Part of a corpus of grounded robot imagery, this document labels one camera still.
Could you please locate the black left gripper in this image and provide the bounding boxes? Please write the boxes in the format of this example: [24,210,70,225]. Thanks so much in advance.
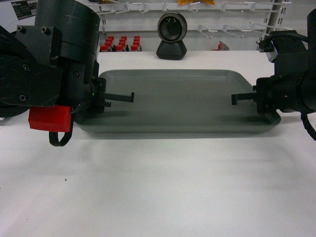
[50,55,134,116]

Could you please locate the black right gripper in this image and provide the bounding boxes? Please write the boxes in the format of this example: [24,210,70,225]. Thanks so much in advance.
[231,74,305,114]

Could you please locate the grey silver serving tray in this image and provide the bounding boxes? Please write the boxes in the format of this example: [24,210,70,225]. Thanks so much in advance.
[75,70,281,133]

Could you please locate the white checkout table black legs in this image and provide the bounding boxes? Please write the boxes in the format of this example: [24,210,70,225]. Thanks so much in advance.
[0,113,316,237]

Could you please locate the red tape block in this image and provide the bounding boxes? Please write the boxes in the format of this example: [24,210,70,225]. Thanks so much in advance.
[28,105,72,132]

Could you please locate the red capped bottles group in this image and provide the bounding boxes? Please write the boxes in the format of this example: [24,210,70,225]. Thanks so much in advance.
[99,35,142,52]

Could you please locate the black barcode scanner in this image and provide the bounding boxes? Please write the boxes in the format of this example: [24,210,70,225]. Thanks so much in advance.
[156,11,188,60]

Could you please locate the black cable loop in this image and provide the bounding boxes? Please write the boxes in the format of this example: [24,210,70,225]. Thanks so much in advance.
[48,108,75,147]

